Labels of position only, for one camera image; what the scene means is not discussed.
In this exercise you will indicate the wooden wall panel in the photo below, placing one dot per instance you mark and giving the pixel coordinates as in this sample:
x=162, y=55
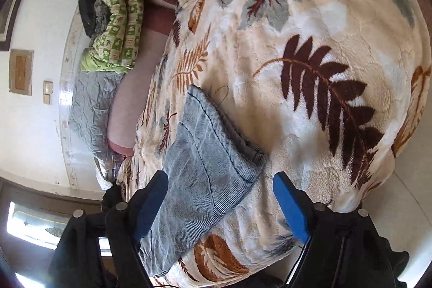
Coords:
x=21, y=72

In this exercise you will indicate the white crumpled cloth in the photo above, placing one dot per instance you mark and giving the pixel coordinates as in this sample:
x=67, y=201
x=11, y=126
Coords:
x=106, y=173

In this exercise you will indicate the pile of dark clothes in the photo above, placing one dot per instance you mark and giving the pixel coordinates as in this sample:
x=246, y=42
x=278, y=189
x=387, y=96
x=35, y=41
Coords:
x=89, y=4

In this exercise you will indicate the pink bed sheet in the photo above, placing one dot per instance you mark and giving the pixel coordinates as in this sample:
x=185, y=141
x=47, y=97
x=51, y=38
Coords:
x=131, y=99

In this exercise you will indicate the cream leaf print blanket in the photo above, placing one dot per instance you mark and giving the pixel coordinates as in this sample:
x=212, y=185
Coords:
x=337, y=38

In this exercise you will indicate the blue denim pants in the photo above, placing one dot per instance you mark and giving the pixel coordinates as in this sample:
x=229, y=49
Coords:
x=202, y=166

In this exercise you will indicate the beige wall switch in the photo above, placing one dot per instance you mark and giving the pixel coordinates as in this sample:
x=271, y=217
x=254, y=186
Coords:
x=48, y=92

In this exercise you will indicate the black cloth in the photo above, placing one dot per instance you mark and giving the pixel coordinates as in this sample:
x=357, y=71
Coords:
x=111, y=195

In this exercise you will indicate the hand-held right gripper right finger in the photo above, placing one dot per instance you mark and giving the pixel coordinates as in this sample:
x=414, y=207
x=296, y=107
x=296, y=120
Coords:
x=290, y=207

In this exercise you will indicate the green patterned quilt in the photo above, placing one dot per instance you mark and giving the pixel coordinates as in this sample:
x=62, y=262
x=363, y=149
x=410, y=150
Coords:
x=118, y=21

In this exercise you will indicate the grey quilted pillow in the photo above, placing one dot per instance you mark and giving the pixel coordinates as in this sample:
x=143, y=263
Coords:
x=91, y=105

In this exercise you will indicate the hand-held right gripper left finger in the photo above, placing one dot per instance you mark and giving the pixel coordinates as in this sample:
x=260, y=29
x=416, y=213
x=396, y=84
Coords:
x=152, y=203

